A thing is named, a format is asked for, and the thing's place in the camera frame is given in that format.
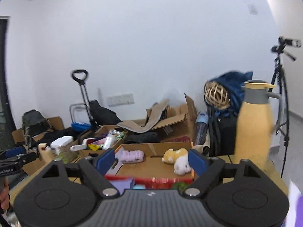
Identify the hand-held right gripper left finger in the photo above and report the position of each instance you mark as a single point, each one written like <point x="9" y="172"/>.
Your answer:
<point x="107" y="159"/>

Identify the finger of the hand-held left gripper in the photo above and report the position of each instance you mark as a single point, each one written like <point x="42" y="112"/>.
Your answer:
<point x="27" y="159"/>

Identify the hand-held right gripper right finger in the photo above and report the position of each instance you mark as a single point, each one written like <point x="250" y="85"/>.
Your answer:
<point x="197" y="163"/>

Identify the red cardboard box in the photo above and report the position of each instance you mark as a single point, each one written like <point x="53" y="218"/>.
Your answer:
<point x="151" y="167"/>

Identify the person's left hand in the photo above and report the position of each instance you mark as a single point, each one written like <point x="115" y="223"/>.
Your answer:
<point x="4" y="194"/>

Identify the white plastic bottle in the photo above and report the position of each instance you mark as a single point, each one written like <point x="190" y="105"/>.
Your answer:
<point x="109" y="142"/>

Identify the yellow snack packet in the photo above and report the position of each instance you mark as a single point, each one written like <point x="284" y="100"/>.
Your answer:
<point x="92" y="147"/>

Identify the yellow white plush dog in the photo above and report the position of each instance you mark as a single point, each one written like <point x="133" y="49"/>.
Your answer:
<point x="176" y="157"/>

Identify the lilac fuzzy plush cloth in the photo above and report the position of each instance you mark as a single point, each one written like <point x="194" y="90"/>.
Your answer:
<point x="132" y="156"/>

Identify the small brown cardboard box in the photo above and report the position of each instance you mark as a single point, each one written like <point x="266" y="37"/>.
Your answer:
<point x="99" y="132"/>

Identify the blue water bottle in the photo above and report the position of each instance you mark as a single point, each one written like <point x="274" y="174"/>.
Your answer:
<point x="201" y="127"/>

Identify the grey backpack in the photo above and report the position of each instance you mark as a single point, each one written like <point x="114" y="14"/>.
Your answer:
<point x="34" y="121"/>

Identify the white flat box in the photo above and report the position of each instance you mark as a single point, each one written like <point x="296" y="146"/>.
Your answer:
<point x="61" y="141"/>

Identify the black floor cloth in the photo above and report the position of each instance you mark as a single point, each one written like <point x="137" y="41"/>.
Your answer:
<point x="59" y="134"/>

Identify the dark cloth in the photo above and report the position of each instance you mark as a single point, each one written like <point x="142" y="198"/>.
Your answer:
<point x="142" y="137"/>

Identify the black trolley bag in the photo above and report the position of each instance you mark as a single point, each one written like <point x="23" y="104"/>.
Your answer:
<point x="104" y="114"/>

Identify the large brown cardboard box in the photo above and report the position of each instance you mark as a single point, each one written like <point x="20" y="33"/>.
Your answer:
<point x="176" y="123"/>

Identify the beige cardboard piece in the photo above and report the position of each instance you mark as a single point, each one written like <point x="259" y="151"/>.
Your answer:
<point x="146" y="120"/>

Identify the yellow thermos jug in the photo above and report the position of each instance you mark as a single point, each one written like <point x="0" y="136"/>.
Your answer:
<point x="253" y="127"/>

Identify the wicker ball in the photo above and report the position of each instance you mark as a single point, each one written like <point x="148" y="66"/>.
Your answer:
<point x="216" y="95"/>

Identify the blue jacket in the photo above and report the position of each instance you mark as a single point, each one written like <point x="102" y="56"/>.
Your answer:
<point x="236" y="87"/>

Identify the black tripod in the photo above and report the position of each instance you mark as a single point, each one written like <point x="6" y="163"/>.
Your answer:
<point x="281" y="99"/>

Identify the white wall outlet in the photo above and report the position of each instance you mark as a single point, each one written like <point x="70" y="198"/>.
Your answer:
<point x="120" y="99"/>

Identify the dark door frame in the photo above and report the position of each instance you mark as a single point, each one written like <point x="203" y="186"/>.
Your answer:
<point x="6" y="87"/>

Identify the small black camera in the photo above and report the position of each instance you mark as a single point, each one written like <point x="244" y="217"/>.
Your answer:
<point x="287" y="43"/>

